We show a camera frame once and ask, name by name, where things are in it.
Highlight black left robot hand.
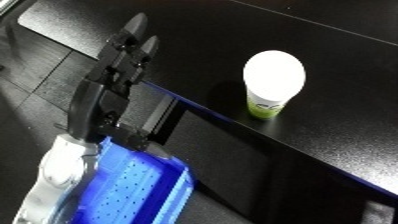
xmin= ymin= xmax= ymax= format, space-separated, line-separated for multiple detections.
xmin=63 ymin=12 xmax=162 ymax=152

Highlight white paper cup green band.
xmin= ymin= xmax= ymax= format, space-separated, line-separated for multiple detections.
xmin=241 ymin=49 xmax=310 ymax=120

